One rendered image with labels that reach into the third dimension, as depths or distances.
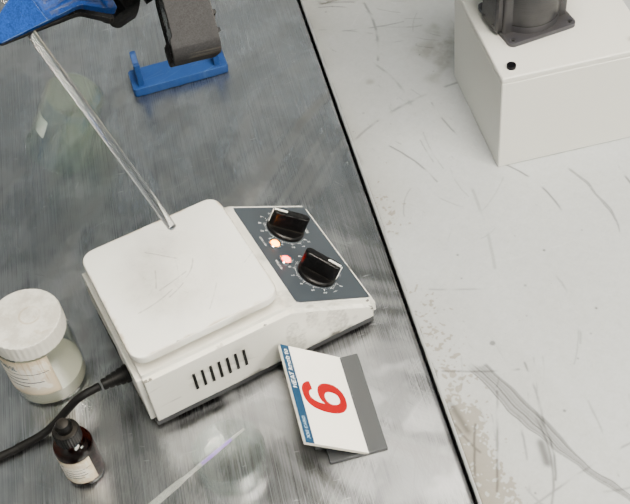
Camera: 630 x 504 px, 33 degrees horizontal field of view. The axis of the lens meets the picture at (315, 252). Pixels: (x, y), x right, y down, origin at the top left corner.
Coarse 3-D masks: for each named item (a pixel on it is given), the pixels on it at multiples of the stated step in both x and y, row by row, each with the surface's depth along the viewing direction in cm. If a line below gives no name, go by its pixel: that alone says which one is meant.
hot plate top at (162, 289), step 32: (160, 224) 86; (192, 224) 85; (224, 224) 85; (96, 256) 84; (128, 256) 84; (160, 256) 84; (192, 256) 83; (224, 256) 83; (96, 288) 82; (128, 288) 82; (160, 288) 81; (192, 288) 81; (224, 288) 81; (256, 288) 81; (128, 320) 80; (160, 320) 79; (192, 320) 79; (224, 320) 79; (128, 352) 78; (160, 352) 78
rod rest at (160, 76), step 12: (132, 60) 109; (204, 60) 111; (216, 60) 110; (132, 72) 111; (144, 72) 110; (156, 72) 110; (168, 72) 110; (180, 72) 110; (192, 72) 110; (204, 72) 110; (216, 72) 110; (132, 84) 109; (144, 84) 109; (156, 84) 109; (168, 84) 109; (180, 84) 110
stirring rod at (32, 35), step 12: (36, 36) 67; (36, 48) 67; (48, 60) 67; (60, 72) 67; (72, 84) 68; (72, 96) 68; (84, 108) 68; (96, 120) 68; (108, 132) 68; (108, 144) 68; (120, 156) 68; (132, 168) 69; (132, 180) 69; (144, 192) 69; (156, 204) 69; (168, 216) 69; (168, 228) 70
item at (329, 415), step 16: (304, 352) 84; (304, 368) 82; (320, 368) 84; (336, 368) 85; (304, 384) 81; (320, 384) 82; (336, 384) 83; (304, 400) 80; (320, 400) 81; (336, 400) 82; (320, 416) 80; (336, 416) 81; (320, 432) 79; (336, 432) 80; (352, 432) 81
